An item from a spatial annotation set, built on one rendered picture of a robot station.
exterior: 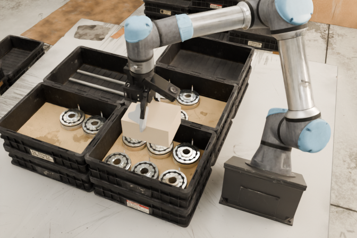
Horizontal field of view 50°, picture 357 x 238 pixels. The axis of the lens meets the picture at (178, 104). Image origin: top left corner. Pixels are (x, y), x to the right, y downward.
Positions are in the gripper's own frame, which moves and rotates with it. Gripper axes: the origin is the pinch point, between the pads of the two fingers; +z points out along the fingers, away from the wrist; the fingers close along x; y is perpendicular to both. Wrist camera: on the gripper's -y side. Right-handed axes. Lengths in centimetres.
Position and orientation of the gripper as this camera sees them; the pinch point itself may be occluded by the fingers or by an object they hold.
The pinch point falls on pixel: (151, 117)
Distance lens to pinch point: 126.1
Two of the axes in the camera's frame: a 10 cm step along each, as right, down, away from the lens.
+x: -3.2, 6.4, -7.0
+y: -9.5, -2.1, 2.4
